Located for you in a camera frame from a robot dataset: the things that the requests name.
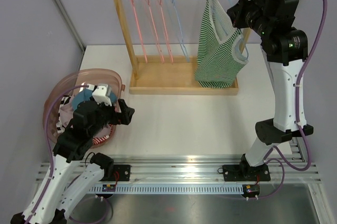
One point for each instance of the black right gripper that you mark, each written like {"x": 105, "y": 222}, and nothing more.
{"x": 237, "y": 12}

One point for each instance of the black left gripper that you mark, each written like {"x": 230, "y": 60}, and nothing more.
{"x": 124, "y": 117}

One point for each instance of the red white striped tank top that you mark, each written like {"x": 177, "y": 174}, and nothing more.
{"x": 100, "y": 140}

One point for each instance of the teal blue tank top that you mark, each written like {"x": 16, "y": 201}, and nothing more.
{"x": 86, "y": 95}

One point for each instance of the green white striped tank top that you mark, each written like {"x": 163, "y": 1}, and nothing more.
{"x": 219, "y": 59}

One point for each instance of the dusty pink tank top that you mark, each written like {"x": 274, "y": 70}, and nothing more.
{"x": 66, "y": 114}

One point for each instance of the black white striped tank top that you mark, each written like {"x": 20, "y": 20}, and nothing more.
{"x": 64, "y": 101}

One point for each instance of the pink wire hanger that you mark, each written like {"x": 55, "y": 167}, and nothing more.
{"x": 165, "y": 31}
{"x": 151, "y": 20}
{"x": 135, "y": 6}

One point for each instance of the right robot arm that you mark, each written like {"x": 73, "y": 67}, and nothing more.
{"x": 286, "y": 51}

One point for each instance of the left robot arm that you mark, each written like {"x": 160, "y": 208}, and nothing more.
{"x": 55, "y": 200}

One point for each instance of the wooden clothes rack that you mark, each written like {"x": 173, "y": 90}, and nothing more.
{"x": 151, "y": 76}

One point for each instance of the translucent pink plastic basin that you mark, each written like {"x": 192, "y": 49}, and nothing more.
{"x": 93, "y": 76}

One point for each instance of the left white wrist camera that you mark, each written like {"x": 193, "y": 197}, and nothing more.
{"x": 100, "y": 93}

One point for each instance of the white slotted cable duct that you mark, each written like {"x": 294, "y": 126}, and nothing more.
{"x": 167, "y": 189}

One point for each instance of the aluminium mounting rail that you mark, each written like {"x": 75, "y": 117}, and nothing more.
{"x": 194, "y": 170}

